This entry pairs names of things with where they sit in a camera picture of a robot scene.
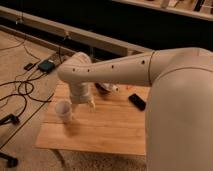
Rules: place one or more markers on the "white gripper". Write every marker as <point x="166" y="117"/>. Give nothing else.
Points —
<point x="81" y="93"/>

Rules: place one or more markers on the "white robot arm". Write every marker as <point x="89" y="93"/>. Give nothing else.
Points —
<point x="179" y="109"/>

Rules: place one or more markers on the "white bottle in bowl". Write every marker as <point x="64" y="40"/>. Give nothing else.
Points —
<point x="110" y="87"/>

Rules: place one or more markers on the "wooden table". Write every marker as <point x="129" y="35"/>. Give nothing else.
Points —
<point x="115" y="126"/>

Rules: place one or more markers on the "black smartphone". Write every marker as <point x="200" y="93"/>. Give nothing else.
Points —
<point x="137" y="101"/>

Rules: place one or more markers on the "black power adapter box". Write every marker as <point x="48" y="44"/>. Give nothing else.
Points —
<point x="46" y="66"/>

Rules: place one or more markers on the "small black device on floor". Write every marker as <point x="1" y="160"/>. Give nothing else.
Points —
<point x="29" y="66"/>

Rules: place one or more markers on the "black chair base leg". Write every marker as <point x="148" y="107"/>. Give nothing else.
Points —
<point x="9" y="119"/>

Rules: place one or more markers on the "black caster wheel leg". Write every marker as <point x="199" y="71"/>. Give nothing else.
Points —
<point x="11" y="161"/>

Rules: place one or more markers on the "long wooden beam rail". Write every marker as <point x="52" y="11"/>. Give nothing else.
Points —
<point x="75" y="34"/>

